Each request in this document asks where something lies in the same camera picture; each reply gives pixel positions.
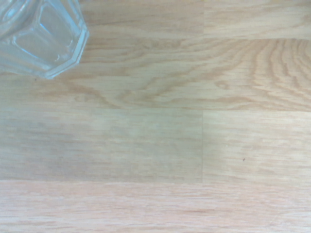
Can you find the clear faceted drinking glass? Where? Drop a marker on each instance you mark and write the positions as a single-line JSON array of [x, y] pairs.
[[36, 41]]

